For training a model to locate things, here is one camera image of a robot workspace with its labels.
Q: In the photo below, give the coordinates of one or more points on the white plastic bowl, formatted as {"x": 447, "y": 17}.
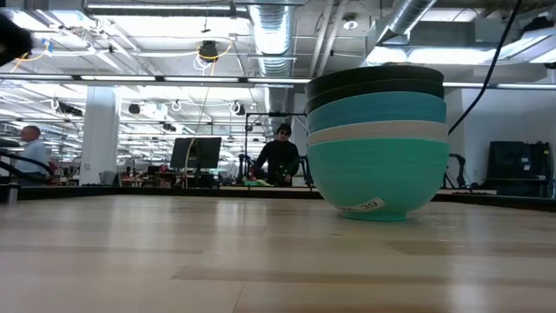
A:
{"x": 378, "y": 130}

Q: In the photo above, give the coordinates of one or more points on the blue plastic bowl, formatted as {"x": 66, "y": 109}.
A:
{"x": 378, "y": 108}

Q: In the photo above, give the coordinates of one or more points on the dark grey plastic bowl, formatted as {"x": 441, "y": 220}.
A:
{"x": 373, "y": 89}
{"x": 373, "y": 74}

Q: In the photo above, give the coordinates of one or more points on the black background robot arm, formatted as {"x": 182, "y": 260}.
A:
{"x": 458, "y": 167}

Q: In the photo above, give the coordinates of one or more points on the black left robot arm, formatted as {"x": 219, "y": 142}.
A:
{"x": 13, "y": 39}

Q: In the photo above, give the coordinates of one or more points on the person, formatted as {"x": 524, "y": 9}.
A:
{"x": 278, "y": 161}
{"x": 35, "y": 156}

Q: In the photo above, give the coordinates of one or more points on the green cloth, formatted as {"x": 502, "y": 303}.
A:
{"x": 258, "y": 183}

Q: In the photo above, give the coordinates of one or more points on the black computer monitor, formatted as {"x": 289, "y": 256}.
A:
{"x": 195, "y": 152}

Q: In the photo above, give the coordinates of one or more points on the mint green labelled bowl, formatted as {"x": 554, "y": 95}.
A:
{"x": 378, "y": 174}

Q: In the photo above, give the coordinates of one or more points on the black round ceiling device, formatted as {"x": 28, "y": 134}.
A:
{"x": 209, "y": 51}

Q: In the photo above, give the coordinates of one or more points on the small dark ceiling speaker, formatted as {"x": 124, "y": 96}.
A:
{"x": 134, "y": 108}

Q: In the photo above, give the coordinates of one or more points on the white square pillar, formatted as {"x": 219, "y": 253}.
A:
{"x": 99, "y": 139}

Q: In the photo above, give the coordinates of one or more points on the black equipment cabinet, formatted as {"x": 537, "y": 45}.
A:
{"x": 519, "y": 169}

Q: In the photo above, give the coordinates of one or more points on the ribbed silver air duct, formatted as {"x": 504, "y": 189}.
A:
{"x": 273, "y": 39}

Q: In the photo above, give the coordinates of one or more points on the black table edge rail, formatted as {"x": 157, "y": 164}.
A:
{"x": 130, "y": 191}

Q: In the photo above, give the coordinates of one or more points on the smooth silver air duct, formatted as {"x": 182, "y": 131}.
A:
{"x": 406, "y": 15}

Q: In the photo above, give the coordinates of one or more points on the grey metal bracket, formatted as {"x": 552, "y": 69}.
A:
{"x": 12, "y": 195}

